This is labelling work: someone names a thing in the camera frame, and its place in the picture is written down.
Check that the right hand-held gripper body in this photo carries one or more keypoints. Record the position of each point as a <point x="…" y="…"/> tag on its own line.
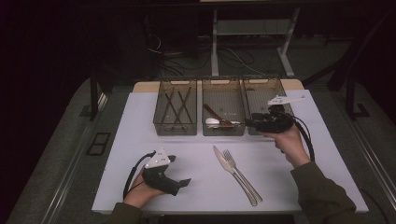
<point x="277" y="123"/>

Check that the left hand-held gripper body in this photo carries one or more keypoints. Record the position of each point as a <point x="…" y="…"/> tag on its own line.
<point x="160" y="182"/>

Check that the smoky transparent plastic bin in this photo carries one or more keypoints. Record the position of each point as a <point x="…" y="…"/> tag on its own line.
<point x="258" y="93"/>
<point x="230" y="96"/>
<point x="158" y="124"/>

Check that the brown wooden spoon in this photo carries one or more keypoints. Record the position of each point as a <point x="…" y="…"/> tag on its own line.
<point x="214" y="113"/>

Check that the steel fork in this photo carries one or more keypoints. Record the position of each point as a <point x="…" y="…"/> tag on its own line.
<point x="232" y="160"/>

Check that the steel table knife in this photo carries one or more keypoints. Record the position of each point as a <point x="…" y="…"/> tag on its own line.
<point x="224" y="163"/>

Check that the black chopstick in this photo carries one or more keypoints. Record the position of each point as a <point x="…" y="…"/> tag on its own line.
<point x="172" y="107"/>
<point x="186" y="112"/>

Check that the person's left hand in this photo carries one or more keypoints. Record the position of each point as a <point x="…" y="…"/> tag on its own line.
<point x="140" y="196"/>

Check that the person's right hand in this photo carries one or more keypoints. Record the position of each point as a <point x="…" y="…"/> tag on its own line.
<point x="291" y="144"/>

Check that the white table mat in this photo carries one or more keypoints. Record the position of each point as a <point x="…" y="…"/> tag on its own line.
<point x="202" y="186"/>

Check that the dark metal stand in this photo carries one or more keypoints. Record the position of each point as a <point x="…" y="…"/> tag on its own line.
<point x="94" y="93"/>
<point x="350" y="93"/>

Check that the white metal stand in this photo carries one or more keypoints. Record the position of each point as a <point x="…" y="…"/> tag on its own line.
<point x="214" y="46"/>

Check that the metal floor rail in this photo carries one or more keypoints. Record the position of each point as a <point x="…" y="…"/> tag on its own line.
<point x="67" y="180"/>
<point x="370" y="155"/>

